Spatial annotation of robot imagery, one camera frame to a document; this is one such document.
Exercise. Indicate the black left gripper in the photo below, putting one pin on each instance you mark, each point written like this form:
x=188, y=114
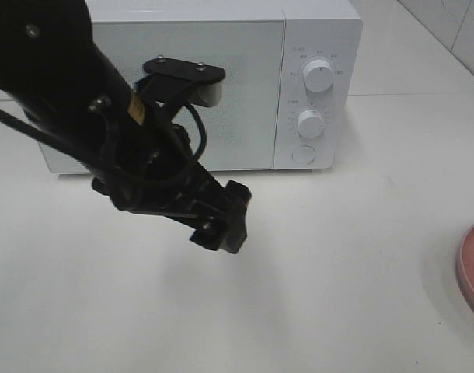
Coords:
x=154, y=170

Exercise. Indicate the white microwave door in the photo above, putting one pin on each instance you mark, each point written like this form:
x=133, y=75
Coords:
x=241, y=128

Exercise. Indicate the round white door button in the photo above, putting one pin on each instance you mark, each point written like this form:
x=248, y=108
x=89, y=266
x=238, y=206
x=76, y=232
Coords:
x=304, y=155

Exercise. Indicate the white timer knob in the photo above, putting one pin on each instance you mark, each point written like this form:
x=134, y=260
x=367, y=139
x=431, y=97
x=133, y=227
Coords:
x=311, y=124

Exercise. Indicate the pink round plate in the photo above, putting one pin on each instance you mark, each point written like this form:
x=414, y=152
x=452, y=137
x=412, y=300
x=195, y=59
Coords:
x=465, y=267

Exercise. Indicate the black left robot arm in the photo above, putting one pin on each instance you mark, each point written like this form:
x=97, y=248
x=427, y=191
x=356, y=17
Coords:
x=52, y=68

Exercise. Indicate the upper white power knob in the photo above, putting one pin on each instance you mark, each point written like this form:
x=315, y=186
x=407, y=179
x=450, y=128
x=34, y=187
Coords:
x=318, y=75

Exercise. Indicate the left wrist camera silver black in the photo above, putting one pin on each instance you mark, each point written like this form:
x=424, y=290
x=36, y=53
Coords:
x=175, y=82

